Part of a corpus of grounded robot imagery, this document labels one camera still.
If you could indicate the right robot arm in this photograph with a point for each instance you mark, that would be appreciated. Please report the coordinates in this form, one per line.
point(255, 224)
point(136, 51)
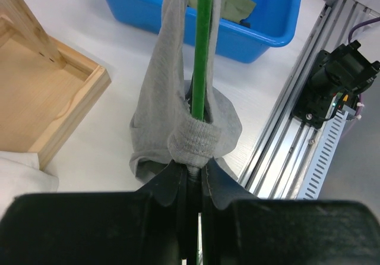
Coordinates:
point(344, 72)

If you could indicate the aluminium mounting rail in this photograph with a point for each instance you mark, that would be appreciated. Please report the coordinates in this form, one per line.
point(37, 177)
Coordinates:
point(282, 155)

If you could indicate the white tank top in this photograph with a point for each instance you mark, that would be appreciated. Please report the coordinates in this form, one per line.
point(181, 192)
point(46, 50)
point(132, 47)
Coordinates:
point(21, 174)

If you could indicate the grey tank top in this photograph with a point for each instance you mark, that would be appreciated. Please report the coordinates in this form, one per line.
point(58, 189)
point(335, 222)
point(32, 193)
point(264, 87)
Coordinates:
point(162, 128)

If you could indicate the wooden clothes rack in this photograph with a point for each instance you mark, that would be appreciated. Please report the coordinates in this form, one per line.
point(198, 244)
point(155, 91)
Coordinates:
point(47, 88)

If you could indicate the blue plastic bin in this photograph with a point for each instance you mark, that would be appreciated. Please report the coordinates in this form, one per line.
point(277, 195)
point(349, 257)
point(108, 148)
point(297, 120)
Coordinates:
point(273, 24)

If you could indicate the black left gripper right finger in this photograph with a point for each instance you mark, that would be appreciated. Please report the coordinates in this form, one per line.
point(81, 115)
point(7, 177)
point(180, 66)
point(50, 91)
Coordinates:
point(239, 228)

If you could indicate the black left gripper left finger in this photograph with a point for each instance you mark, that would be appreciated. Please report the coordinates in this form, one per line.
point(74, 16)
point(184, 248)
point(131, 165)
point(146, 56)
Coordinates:
point(152, 225)

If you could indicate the slotted grey cable duct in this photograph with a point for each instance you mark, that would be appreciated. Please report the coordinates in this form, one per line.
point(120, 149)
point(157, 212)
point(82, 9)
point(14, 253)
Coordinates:
point(322, 157)

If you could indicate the green hanger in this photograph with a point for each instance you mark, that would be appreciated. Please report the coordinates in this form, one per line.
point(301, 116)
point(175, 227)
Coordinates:
point(199, 79)

